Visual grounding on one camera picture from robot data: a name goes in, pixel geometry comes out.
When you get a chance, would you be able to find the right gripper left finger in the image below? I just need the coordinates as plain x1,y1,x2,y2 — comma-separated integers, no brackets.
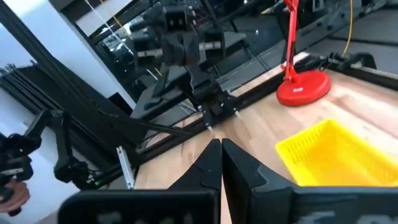
57,139,222,224

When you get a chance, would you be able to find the black clamp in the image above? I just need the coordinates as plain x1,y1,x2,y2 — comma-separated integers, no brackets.
326,52,343,65
340,52,377,72

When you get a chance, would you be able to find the red desk lamp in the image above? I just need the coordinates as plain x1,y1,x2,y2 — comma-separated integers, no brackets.
275,0,332,108

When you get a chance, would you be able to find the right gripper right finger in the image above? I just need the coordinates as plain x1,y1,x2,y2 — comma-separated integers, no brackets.
222,139,398,224

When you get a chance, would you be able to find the black teleoperation handle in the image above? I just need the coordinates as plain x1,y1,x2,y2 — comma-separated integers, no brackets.
0,133,43,217

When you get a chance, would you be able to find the yellow cable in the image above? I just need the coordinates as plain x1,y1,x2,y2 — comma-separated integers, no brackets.
341,0,354,57

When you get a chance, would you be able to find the yellow plastic basket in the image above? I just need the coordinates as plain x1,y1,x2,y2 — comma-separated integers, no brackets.
274,118,398,188

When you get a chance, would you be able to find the silver aluminium bar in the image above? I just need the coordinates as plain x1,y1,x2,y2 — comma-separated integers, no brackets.
116,145,136,190

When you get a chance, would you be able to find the black metal post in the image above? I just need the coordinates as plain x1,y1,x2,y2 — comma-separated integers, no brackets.
0,0,139,125

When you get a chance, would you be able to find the black metal table frame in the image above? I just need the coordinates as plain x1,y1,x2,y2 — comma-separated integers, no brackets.
90,51,398,187

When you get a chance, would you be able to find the person's hand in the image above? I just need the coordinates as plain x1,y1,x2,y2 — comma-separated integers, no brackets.
0,179,31,215

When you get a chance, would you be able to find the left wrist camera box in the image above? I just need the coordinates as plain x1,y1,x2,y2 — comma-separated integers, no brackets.
161,4,198,34

